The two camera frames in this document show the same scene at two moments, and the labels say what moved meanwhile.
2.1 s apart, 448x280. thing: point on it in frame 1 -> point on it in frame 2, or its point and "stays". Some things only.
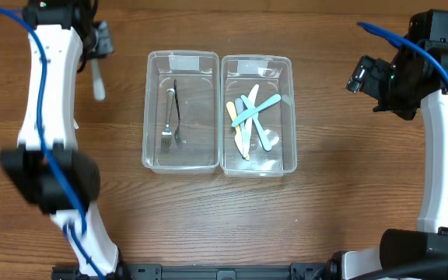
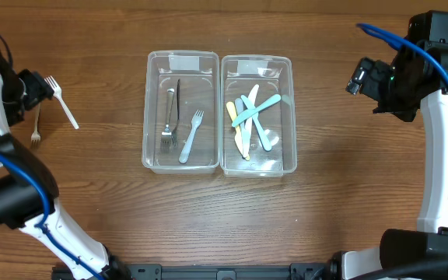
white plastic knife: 252,96 stays
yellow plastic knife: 238,134 stays
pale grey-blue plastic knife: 239,111 stays
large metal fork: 166,135 stays
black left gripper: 89,44 -> 34,89
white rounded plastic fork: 99,84 -> 197,119
